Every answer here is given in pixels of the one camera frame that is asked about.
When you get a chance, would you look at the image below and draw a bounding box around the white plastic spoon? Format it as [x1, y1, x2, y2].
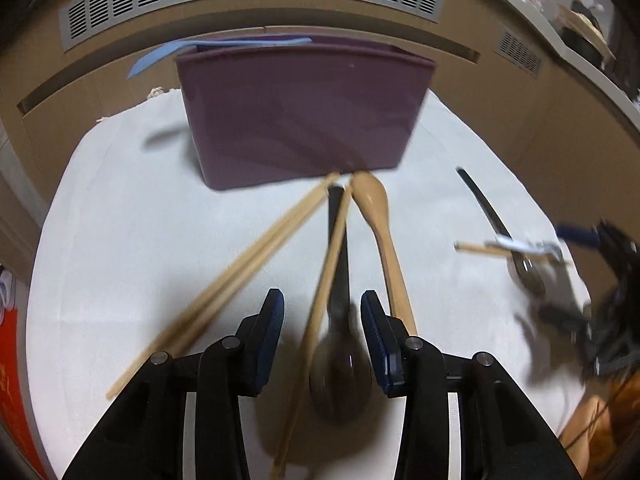
[494, 234, 563, 262]

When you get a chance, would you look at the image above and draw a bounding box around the wooden spoon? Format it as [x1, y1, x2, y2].
[350, 171, 418, 336]

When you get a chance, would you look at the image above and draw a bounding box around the blue plastic spoon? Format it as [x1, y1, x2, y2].
[127, 37, 312, 79]

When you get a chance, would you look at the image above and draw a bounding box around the black pot with utensils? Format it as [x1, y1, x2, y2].
[558, 0, 616, 68]

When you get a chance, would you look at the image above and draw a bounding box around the white kitchen countertop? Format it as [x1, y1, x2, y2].
[502, 0, 639, 132]

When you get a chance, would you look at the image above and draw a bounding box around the wooden chopstick diagonal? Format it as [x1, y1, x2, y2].
[269, 184, 352, 479]

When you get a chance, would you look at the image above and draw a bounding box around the wooden chopstick lower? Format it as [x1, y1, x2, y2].
[156, 174, 338, 354]

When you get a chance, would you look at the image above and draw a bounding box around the wooden chopstick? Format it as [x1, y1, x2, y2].
[105, 174, 340, 401]
[156, 174, 338, 354]

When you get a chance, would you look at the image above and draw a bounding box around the white cloth mat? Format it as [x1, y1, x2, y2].
[26, 90, 585, 479]

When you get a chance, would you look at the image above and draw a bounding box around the wooden chopstick upper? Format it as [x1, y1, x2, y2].
[105, 174, 340, 401]

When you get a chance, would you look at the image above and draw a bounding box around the purple utensil holder box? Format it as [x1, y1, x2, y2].
[176, 35, 436, 191]

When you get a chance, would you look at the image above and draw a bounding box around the small grey vent grille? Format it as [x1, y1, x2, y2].
[496, 26, 542, 77]

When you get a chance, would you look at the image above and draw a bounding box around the red floor mat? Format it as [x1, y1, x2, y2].
[0, 310, 48, 479]

